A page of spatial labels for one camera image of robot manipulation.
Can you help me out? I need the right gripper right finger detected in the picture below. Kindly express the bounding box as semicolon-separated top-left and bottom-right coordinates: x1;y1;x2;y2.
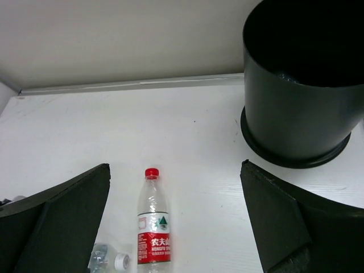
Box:
240;160;363;272

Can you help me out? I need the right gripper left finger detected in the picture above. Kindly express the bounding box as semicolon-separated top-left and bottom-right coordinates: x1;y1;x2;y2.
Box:
1;163;110;272

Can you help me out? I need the clear bottle blue white label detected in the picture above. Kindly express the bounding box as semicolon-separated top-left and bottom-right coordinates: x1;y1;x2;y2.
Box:
88;243;130;273

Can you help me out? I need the black cylindrical bin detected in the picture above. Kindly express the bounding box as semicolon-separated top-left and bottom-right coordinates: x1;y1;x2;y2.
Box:
241;1;363;169

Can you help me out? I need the clear bottle red label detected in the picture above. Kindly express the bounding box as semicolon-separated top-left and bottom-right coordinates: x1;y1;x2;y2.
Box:
137;168;171;272

